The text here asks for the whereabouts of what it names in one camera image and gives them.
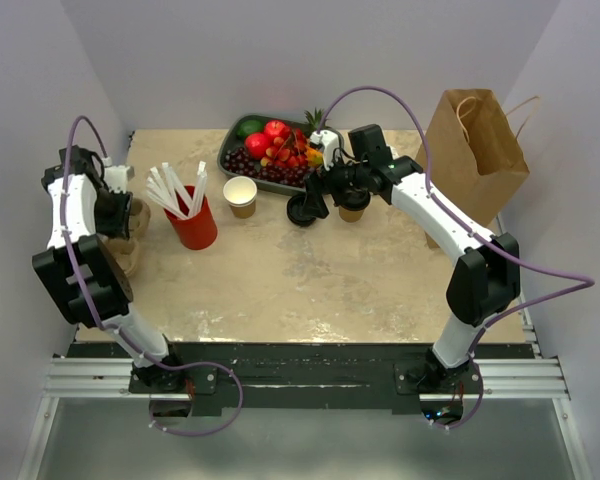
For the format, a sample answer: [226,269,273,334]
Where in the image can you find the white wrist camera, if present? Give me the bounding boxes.
[102,157,135,193]
[309,129,341,170]

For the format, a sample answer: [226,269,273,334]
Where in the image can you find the brown paper cups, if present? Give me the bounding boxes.
[223,176,258,219]

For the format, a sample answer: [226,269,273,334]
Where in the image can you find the red apple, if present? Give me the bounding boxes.
[244,132,272,159]
[263,120,291,141]

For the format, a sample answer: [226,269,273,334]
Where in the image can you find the dark grape bunch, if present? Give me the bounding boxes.
[220,147,313,188]

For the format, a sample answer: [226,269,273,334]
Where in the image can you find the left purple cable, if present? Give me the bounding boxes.
[59,115,246,436]

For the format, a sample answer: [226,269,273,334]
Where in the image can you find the aluminium rail frame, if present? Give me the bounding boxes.
[17,214,594,480]

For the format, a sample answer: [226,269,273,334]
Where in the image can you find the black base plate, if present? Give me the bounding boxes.
[64,341,536,418]

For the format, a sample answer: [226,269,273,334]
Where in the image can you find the orange spiky fruit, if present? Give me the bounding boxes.
[305,147,324,168]

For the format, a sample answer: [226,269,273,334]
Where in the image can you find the dark green fruit tray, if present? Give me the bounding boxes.
[216,113,345,197]

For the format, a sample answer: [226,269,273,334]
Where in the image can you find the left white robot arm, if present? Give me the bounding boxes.
[32,145,187,392]

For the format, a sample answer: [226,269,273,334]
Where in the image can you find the black coffee cup lid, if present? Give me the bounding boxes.
[338,191,371,212]

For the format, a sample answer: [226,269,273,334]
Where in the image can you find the brown paper coffee cup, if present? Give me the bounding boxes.
[339,206,364,223]

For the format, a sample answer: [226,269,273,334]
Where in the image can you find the red plastic cup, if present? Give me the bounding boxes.
[164,197,218,250]

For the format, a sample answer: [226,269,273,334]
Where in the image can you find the stacked black lids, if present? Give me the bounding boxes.
[286,193,316,228]

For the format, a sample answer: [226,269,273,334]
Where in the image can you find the brown pulp cup carrier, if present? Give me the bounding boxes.
[103,198,151,278]

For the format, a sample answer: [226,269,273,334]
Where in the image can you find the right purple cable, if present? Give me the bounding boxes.
[313,86,595,431]

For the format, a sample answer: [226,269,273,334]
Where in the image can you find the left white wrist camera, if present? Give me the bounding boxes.
[102,157,135,193]

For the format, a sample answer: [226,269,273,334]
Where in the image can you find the brown paper bag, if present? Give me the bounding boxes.
[426,89,529,227]

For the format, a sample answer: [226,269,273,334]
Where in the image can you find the green lime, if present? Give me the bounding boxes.
[236,119,264,140]

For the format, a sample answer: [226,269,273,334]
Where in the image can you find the white napkin wrapped cup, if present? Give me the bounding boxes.
[388,145,400,160]

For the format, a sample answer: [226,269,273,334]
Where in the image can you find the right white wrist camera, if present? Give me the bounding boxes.
[309,129,341,170]

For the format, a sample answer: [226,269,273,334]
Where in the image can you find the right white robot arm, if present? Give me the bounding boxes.
[296,124,520,393]

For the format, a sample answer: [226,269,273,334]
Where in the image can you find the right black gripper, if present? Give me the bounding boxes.
[302,149,369,219]

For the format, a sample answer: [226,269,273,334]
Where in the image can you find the purple cable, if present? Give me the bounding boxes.
[313,86,595,431]
[59,115,246,436]

